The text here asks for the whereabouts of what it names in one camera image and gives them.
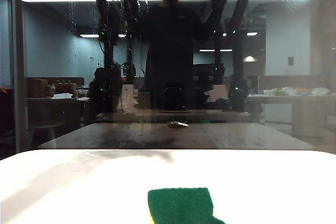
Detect round grey stool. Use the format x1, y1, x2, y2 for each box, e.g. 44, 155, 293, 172
27, 121, 66, 149

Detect green and yellow sponge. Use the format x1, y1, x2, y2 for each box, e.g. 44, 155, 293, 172
147, 187, 226, 224

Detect large glass pane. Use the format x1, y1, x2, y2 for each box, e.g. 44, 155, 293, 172
23, 0, 336, 155

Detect grey window frame post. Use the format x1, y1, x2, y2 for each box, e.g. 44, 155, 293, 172
10, 0, 27, 154

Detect long white table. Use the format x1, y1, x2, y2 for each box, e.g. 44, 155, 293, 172
246, 93, 336, 136

